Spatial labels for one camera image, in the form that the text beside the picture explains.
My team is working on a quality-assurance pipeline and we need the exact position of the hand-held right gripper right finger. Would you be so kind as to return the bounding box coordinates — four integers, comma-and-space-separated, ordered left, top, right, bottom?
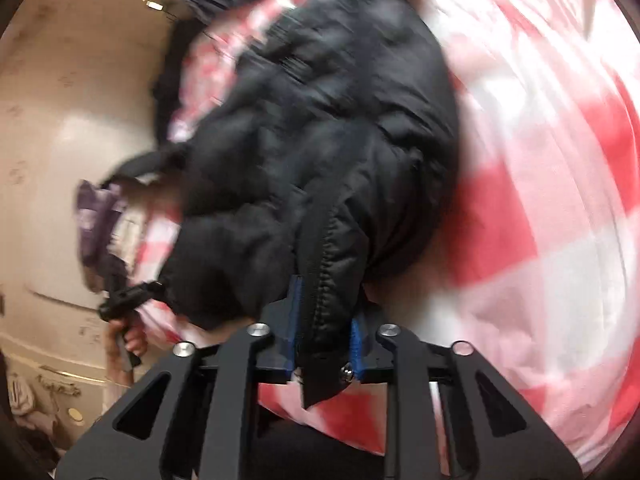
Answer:
349, 300, 584, 480

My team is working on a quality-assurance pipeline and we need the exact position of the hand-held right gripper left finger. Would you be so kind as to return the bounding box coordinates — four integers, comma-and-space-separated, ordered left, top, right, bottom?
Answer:
55, 275, 304, 480

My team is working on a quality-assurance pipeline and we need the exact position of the black puffer jacket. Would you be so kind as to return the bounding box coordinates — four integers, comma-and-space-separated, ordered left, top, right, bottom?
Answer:
102, 0, 463, 409

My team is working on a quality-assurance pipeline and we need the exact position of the person's left forearm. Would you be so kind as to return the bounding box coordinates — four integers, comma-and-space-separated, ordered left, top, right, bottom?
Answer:
102, 363, 137, 412

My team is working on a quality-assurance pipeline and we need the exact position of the person's left hand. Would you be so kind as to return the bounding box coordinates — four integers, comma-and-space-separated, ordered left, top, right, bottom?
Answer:
107, 316, 150, 374

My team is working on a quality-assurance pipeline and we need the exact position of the purple patterned cloth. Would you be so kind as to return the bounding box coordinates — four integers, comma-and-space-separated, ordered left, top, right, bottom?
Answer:
75, 180, 135, 287

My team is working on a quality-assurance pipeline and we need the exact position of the red white checked blanket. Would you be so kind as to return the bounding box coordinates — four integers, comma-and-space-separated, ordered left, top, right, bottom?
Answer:
115, 0, 640, 467

